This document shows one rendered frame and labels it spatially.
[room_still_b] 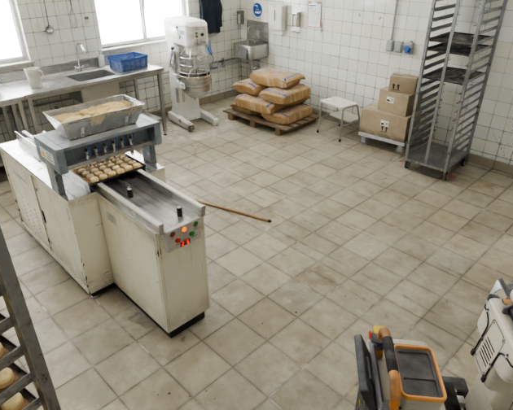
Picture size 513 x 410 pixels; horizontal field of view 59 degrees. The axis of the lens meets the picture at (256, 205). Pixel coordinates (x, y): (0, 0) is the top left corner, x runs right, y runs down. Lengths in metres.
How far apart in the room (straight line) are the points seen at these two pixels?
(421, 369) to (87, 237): 2.24
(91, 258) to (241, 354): 1.20
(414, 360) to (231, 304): 1.75
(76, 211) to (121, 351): 0.93
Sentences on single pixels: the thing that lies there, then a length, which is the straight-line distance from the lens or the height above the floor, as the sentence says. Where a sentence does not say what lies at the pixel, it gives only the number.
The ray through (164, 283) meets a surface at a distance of 2.78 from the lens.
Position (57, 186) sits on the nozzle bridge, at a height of 0.90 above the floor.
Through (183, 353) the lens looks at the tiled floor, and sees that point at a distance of 3.03.
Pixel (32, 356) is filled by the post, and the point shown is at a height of 1.40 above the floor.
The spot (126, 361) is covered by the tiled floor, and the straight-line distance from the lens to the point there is 3.06.
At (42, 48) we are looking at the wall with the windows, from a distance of 6.12.
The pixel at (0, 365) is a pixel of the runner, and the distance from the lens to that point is 1.22.
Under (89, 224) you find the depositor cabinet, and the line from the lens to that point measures 3.19.
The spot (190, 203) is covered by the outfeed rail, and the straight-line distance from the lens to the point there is 2.74.
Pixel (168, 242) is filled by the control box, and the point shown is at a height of 0.78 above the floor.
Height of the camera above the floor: 2.23
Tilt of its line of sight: 30 degrees down
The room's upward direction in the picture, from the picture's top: straight up
